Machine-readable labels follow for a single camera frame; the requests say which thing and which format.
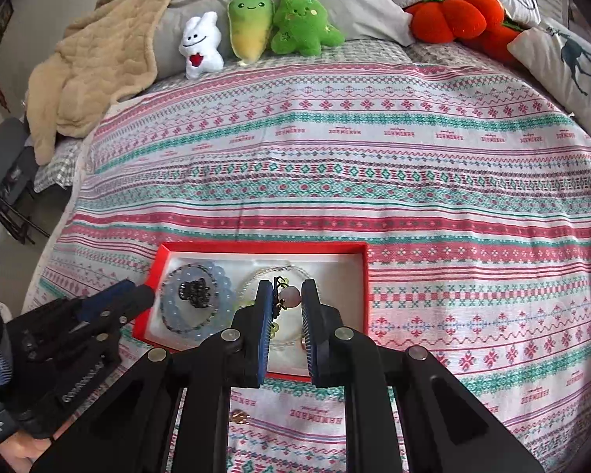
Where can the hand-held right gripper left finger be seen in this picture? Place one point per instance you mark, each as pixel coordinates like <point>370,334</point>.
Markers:
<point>262,340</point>

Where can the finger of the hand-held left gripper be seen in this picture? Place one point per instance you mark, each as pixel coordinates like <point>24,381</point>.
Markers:
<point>135,301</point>
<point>111,293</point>

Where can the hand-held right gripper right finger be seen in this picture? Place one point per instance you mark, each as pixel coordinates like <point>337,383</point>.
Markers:
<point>313,345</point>

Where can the red cardboard box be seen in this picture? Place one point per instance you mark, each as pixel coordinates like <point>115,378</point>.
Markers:
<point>147,320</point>

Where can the black hair claw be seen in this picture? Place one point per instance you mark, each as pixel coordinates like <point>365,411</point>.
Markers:
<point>194,293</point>

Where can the gold earrings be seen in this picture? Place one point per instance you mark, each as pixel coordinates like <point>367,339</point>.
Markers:
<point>240,417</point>

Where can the person's left hand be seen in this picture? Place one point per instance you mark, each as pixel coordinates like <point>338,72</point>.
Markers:
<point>22,453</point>

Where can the black folding chair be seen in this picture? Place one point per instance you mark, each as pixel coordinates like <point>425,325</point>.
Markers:
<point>10,157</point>

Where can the patterned knit-print blanket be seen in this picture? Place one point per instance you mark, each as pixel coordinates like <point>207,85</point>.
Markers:
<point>374,182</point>

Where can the beige quilted blanket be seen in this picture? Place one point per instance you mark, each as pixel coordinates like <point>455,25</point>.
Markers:
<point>93,69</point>

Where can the white bunny plush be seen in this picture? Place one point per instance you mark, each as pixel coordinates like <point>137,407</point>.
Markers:
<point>199,44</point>

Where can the yellow green carrot plush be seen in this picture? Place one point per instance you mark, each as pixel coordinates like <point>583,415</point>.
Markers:
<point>248,24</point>

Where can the green tree plush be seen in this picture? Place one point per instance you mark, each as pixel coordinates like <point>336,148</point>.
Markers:
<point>300,19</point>

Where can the orange pumpkin plush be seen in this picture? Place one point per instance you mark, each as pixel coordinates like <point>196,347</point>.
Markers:
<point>453,15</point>

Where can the white deer print pillow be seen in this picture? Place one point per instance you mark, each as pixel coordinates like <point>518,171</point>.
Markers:
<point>561,64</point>

